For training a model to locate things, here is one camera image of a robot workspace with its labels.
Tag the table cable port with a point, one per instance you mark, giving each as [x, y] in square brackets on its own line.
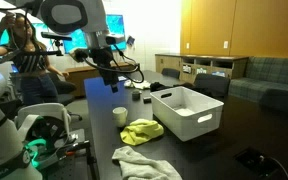
[256, 162]

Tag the black camera on stand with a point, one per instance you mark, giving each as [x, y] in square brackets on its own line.
[48, 35]

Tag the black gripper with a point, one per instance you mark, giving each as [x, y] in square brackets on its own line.
[102, 58]

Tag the green plaid sofa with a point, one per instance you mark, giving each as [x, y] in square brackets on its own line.
[265, 82]

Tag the wooden low cabinet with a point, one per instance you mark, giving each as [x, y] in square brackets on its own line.
[190, 65]

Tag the small dark cylinder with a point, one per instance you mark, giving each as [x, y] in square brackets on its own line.
[136, 95]

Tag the yellow towel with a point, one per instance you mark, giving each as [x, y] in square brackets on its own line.
[141, 131]

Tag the white mug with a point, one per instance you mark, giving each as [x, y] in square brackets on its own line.
[120, 116]

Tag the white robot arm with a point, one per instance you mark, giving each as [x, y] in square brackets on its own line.
[62, 17]

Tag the black office chair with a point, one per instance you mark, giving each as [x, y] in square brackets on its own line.
[216, 86]

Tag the white towel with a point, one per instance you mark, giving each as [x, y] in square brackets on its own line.
[135, 166]

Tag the wall display screen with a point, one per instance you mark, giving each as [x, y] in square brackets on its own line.
[115, 25]

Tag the small black box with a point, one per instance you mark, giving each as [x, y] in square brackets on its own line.
[146, 100]

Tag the person in striped top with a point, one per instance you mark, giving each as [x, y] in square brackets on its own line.
[17, 32]

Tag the white plastic basket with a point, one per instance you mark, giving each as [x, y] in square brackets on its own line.
[186, 113]

